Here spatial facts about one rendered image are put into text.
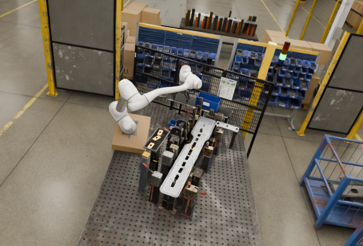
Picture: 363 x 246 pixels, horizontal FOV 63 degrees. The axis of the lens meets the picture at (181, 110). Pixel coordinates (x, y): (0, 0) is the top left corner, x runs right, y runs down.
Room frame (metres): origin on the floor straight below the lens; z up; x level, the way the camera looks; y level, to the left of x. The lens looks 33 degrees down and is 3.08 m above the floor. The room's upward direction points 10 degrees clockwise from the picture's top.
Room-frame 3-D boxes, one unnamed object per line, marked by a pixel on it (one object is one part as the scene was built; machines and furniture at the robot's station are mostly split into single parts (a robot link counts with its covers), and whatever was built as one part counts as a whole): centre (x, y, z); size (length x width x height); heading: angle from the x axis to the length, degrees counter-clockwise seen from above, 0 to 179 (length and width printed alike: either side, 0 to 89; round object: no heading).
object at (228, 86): (3.45, -0.54, 1.30); 0.23 x 0.02 x 0.31; 76
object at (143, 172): (2.10, 0.26, 0.92); 0.08 x 0.08 x 0.44; 76
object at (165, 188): (2.47, -0.19, 1.00); 1.38 x 0.22 x 0.02; 166
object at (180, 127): (2.64, -0.01, 0.94); 0.18 x 0.13 x 0.49; 166
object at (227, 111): (3.41, -0.22, 1.02); 0.90 x 0.22 x 0.03; 76
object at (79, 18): (4.55, 1.80, 1.00); 1.34 x 0.14 x 2.00; 91
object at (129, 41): (6.01, 1.43, 0.52); 1.21 x 0.81 x 1.05; 5
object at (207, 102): (3.38, -0.33, 1.10); 0.30 x 0.17 x 0.13; 74
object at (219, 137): (2.83, -0.49, 0.87); 0.12 x 0.09 x 0.35; 76
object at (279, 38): (5.99, -2.07, 0.68); 1.20 x 0.80 x 1.35; 93
